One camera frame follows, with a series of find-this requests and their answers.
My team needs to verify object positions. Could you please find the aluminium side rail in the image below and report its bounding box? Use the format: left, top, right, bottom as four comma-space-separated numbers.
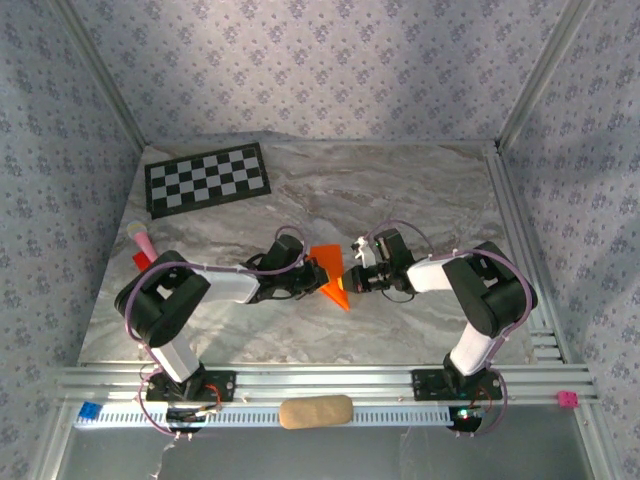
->
481, 143, 572, 364

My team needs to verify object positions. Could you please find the aluminium frame post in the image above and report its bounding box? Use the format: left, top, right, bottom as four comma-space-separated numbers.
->
49, 0, 147, 150
496, 0, 599, 150

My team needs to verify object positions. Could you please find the tan oblong pad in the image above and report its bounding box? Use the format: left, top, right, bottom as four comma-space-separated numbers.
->
278, 394, 355, 431

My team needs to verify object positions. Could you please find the white slotted cable duct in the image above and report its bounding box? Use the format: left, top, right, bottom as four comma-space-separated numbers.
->
73, 402, 454, 429

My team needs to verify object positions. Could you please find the right electronics board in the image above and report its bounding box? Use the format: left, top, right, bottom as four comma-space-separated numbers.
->
448, 404, 487, 432

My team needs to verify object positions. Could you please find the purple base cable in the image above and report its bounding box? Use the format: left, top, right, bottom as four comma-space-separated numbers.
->
139, 368, 199, 442
452, 367, 510, 440

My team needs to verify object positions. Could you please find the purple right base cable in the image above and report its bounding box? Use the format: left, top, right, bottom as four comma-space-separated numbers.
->
452, 367, 510, 440

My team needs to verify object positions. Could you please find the black white checkerboard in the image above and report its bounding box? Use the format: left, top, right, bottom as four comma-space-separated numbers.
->
144, 142, 273, 221

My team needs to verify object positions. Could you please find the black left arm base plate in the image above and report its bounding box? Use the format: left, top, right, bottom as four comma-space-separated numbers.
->
143, 368, 238, 404

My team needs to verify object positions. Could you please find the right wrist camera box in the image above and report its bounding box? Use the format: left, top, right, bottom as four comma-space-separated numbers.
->
351, 237, 380, 269

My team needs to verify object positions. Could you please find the left electronics board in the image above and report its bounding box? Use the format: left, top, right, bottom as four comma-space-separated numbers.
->
164, 405, 224, 425

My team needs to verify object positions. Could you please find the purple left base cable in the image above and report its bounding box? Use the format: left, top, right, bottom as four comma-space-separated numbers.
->
139, 368, 199, 442

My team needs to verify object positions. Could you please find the long aluminium base rail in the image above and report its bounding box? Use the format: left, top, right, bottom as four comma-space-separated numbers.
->
53, 363, 600, 405

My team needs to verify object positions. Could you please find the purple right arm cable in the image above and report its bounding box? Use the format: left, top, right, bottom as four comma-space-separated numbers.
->
364, 219, 539, 374

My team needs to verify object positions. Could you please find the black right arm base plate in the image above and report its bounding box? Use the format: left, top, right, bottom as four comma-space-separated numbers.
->
410, 367, 504, 403

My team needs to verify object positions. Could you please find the electronics board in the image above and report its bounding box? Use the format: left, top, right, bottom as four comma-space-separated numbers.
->
164, 405, 224, 425
448, 404, 487, 432

